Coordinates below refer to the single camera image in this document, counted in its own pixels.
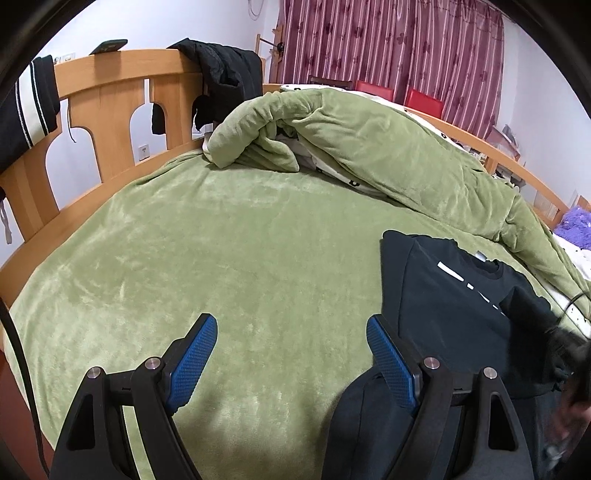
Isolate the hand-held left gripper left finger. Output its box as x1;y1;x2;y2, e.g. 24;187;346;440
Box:
48;313;219;480

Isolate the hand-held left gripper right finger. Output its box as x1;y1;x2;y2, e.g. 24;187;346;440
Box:
366;315;536;480

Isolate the black sweatshirt with white print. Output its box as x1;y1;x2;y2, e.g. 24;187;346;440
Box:
328;229;571;480

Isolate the green fleece blanket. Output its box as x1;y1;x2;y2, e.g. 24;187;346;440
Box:
9;150;555;480

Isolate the purple plush toy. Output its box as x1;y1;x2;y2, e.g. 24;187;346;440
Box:
556;206;591;250

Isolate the green quilt with white underside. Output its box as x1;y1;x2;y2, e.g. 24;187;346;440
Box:
202;87;591;324

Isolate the red chair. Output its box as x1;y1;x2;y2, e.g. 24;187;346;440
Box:
405;89;445;118
355;80;394;102

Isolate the dark wooden chair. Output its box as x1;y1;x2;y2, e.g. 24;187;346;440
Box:
308;75;352;91

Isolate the wooden bed headboard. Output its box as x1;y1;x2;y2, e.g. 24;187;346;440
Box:
0;47;271;296

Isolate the black jacket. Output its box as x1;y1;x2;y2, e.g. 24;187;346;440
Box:
151;38;264;136

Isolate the black garment with white stripes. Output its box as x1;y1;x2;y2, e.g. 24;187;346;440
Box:
0;55;62;174

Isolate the maroon striped curtain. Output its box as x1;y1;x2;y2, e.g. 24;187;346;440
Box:
279;0;506;139

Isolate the wooden coat rack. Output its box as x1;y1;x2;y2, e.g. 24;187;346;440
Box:
254;23;286;85

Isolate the black phone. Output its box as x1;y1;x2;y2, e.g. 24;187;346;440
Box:
89;39;129;55

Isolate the black cable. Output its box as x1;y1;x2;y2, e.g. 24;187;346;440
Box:
0;298;51;480
560;290;591;324

